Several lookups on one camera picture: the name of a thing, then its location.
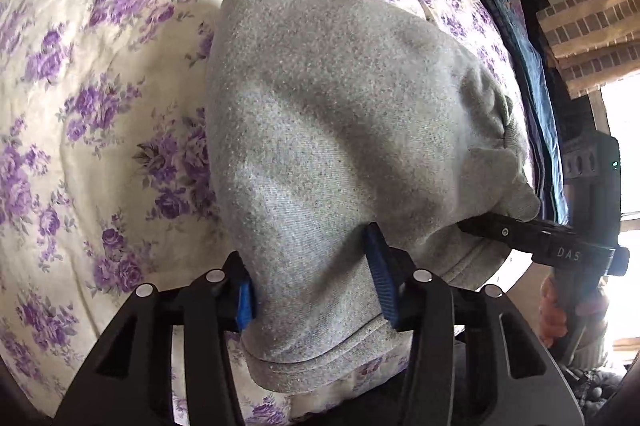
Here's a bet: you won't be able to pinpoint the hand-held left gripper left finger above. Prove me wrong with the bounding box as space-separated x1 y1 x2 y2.
52 251 258 426

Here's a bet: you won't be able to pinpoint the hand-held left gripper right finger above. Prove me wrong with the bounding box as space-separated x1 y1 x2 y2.
364 222 586 426

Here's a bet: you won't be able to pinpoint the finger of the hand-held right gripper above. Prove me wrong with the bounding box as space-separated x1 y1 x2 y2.
457 212 551 263

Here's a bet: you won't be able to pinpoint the grey sweatshirt garment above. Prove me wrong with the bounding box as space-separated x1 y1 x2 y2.
204 0 542 396

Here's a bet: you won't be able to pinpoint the person's right hand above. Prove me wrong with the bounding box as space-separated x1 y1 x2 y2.
539 276 608 349

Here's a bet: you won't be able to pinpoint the window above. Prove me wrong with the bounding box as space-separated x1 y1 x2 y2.
597 76 640 357

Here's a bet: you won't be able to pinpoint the blue jeans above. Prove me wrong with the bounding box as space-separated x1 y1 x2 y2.
480 0 571 227

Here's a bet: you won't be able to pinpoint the brick patterned curtain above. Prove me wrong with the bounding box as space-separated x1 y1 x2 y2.
536 0 640 100

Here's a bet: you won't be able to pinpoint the purple floral bed sheet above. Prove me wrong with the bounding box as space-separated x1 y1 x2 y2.
0 0 533 426

